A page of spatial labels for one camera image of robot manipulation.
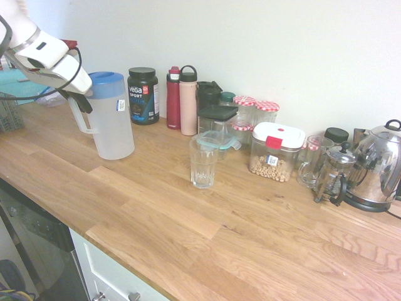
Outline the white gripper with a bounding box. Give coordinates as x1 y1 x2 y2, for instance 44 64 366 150
4 50 94 115

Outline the translucent pitcher with blue lid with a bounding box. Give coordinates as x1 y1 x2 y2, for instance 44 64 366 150
66 71 136 161

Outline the red water bottle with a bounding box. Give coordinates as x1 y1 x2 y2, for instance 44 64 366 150
165 65 182 130

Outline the pink water bottle black lid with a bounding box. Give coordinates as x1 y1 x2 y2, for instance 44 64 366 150
179 65 199 137

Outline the clear zip bag blue seal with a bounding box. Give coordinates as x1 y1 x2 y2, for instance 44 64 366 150
34 90 69 108

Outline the black Vega protein tub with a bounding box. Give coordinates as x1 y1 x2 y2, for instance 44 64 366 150
127 66 160 126

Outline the grey plastic basket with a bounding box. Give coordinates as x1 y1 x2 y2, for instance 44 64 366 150
0 91 26 134

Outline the teal bread box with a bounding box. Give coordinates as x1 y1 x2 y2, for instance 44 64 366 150
0 69 61 102

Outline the black shaker bottle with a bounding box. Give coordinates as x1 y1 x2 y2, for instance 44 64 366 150
196 80 224 111

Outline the clear faceted drinking glass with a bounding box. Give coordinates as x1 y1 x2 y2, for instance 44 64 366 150
189 137 221 189

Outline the clear bottle green lid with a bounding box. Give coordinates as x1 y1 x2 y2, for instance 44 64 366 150
218 91 237 108

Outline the glass container teal clip lid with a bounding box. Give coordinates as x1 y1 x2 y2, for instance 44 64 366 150
195 130 242 161

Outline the black dishwasher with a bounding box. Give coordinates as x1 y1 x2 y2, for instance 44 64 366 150
0 177 90 301

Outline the short jar red checkered lid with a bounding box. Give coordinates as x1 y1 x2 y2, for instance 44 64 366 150
231 121 254 145
305 139 321 161

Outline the tall jar red checkered lid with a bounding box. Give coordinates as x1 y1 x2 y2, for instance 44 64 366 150
232 95 256 127
254 100 281 127

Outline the white cabinet drawer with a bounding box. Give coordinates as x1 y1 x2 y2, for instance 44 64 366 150
68 226 172 301

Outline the dark bag on floor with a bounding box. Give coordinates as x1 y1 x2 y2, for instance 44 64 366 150
0 259 36 301

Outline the cereal container white red lid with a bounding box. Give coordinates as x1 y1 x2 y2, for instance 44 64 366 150
248 122 306 184

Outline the clear glass mug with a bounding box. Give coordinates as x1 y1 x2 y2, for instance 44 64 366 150
296 135 335 189

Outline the jar with black lid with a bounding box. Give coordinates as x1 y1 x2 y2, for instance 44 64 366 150
323 126 350 145

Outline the glass french press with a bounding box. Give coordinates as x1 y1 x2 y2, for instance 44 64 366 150
313 141 357 208

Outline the chrome electric kettle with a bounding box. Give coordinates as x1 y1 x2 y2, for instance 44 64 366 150
342 119 401 214

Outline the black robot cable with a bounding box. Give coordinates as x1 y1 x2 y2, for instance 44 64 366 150
0 14 83 102

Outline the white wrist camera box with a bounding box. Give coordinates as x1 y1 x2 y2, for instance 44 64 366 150
14 37 70 70

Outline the silver drawer handle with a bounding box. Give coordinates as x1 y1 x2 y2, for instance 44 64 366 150
93 290 142 301

